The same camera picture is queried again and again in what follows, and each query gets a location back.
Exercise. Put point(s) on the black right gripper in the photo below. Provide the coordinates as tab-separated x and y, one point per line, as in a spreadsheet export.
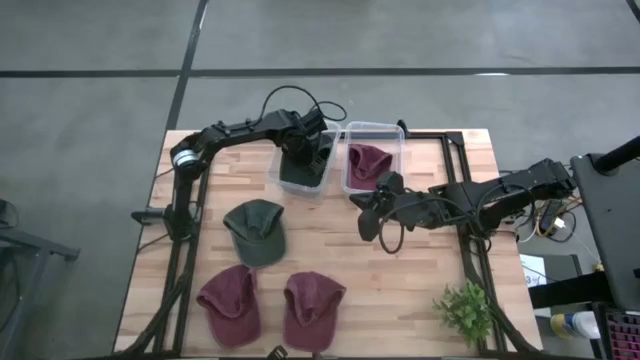
410	210

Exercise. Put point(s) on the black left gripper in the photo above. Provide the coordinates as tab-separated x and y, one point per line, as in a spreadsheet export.
302	131

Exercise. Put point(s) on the dark green baseball cap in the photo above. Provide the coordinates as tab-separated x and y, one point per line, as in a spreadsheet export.
255	235
297	176

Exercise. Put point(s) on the maroon baseball cap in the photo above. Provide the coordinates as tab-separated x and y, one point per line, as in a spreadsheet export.
312	315
367	165
230	305

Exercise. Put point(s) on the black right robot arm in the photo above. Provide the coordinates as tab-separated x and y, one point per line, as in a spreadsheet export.
525	181

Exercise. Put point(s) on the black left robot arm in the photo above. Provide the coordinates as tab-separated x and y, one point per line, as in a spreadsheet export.
235	131

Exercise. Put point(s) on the clear plastic bin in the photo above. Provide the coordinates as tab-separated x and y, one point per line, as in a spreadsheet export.
305	191
372	131

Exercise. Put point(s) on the small green artificial plant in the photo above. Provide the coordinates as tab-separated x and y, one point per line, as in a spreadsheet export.
465	312

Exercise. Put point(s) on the white paper sheet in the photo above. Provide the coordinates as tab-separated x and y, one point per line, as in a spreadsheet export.
532	270

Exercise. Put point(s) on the black power adapter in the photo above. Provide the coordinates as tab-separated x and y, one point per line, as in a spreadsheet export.
550	212

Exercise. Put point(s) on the black side table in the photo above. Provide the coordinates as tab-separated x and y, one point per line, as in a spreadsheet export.
575	290

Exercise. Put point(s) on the white and yellow bottle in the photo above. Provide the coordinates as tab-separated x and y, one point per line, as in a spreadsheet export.
580	325

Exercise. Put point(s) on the dark grey flat case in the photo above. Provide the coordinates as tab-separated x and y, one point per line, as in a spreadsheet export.
615	225

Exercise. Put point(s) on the black round pole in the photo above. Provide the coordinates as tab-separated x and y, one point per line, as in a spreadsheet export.
620	152

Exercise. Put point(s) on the black metal stand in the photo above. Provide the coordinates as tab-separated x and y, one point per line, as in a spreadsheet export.
40	250

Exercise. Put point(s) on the pink grid crate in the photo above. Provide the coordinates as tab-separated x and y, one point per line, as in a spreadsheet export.
625	337

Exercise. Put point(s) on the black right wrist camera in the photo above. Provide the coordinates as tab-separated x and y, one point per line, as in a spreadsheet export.
390	182

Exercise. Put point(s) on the black frame post mount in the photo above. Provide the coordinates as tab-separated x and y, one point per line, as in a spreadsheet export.
402	129

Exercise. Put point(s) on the black metal table frame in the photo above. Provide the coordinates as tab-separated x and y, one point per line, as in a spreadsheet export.
430	135

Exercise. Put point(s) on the black frame clamp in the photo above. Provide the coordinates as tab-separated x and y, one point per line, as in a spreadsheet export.
147	216

